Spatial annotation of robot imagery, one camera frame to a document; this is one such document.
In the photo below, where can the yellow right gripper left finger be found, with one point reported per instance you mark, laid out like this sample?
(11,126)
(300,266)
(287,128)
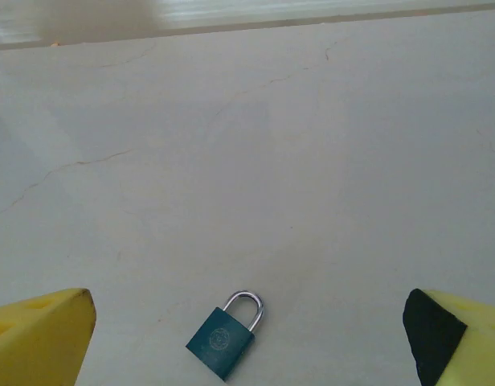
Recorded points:
(34,342)

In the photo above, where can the green padlock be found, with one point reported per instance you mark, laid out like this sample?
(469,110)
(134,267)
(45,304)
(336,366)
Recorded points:
(219,342)

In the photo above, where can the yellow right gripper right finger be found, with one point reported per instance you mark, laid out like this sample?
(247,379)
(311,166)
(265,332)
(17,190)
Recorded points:
(472,350)

